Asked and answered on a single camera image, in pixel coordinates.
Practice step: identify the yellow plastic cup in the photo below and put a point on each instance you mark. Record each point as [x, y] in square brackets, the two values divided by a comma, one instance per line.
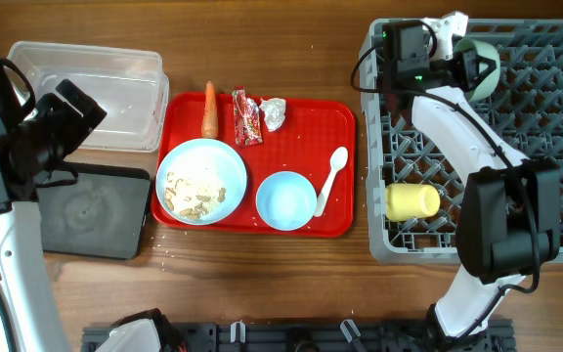
[407, 201]

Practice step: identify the light blue plate with rice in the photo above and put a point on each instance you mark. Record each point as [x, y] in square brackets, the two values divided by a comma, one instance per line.
[200, 182]

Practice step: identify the light blue bowl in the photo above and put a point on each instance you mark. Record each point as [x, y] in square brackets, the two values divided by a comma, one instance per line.
[286, 201]

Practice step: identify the grey dishwasher rack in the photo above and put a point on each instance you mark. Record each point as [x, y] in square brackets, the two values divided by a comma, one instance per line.
[526, 110]

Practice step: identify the crumpled white tissue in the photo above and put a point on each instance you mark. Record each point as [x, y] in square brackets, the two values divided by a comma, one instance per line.
[274, 113]

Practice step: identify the pale green bowl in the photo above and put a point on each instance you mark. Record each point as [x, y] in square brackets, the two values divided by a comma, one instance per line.
[483, 90]

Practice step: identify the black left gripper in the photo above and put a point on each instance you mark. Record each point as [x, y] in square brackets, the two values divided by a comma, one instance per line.
[76, 124]

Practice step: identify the black tray bin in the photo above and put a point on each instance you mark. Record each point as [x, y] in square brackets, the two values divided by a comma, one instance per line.
[95, 210]

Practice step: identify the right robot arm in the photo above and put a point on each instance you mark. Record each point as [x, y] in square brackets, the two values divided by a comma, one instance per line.
[508, 224]

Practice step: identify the white plastic spoon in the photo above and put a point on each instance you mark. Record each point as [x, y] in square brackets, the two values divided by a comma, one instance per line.
[337, 162]

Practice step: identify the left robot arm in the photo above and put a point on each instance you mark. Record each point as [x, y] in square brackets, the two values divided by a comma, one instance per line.
[29, 317]

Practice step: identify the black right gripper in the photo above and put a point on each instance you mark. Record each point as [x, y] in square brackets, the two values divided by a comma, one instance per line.
[462, 65]

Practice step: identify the clear plastic bin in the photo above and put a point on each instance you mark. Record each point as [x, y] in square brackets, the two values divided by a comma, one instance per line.
[130, 85]

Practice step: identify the red serving tray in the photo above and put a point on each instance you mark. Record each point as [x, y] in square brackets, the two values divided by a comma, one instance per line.
[312, 131]

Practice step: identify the orange carrot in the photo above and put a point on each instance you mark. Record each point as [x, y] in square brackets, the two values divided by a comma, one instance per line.
[209, 124]

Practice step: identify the red snack wrapper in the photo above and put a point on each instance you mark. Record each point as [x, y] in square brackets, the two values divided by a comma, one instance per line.
[246, 119]

